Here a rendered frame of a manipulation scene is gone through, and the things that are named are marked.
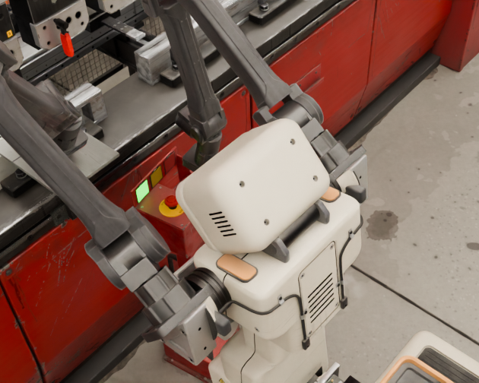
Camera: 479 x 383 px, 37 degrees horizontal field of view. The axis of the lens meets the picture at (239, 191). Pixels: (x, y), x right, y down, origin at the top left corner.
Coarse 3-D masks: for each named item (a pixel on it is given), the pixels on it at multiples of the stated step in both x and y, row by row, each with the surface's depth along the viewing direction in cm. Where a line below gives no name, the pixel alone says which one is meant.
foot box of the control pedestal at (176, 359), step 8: (232, 336) 238; (168, 352) 241; (216, 352) 232; (168, 360) 243; (176, 360) 242; (184, 360) 239; (208, 360) 230; (184, 368) 241; (192, 368) 239; (200, 368) 236; (200, 376) 238; (208, 376) 236
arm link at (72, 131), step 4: (76, 120) 152; (80, 120) 152; (72, 124) 151; (76, 124) 152; (80, 124) 152; (68, 128) 151; (72, 128) 151; (76, 128) 152; (64, 132) 152; (68, 132) 152; (72, 132) 152; (76, 132) 154; (60, 136) 154; (64, 136) 153; (68, 136) 153; (72, 136) 154
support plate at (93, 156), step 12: (84, 132) 176; (0, 144) 174; (96, 144) 173; (12, 156) 171; (72, 156) 170; (84, 156) 170; (96, 156) 170; (108, 156) 170; (24, 168) 168; (84, 168) 167; (96, 168) 167; (36, 180) 166
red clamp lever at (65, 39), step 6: (60, 24) 165; (66, 24) 165; (66, 30) 167; (60, 36) 168; (66, 36) 168; (66, 42) 168; (66, 48) 170; (72, 48) 171; (66, 54) 172; (72, 54) 172
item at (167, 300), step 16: (160, 272) 114; (144, 288) 113; (160, 288) 113; (176, 288) 113; (192, 288) 117; (208, 288) 115; (144, 304) 114; (160, 304) 112; (176, 304) 113; (192, 304) 113; (160, 320) 113; (176, 320) 112; (144, 336) 115; (160, 336) 110
